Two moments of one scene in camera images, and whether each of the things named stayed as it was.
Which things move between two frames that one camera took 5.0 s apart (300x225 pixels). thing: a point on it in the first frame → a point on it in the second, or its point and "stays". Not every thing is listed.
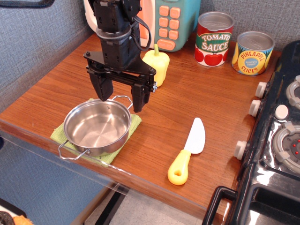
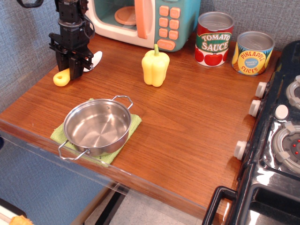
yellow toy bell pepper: (160, 62) stays
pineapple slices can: (253, 53) stays
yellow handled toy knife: (178, 172) → (62, 78)
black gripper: (122, 60) → (73, 40)
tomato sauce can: (213, 38) stays
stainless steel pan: (100, 127) stays
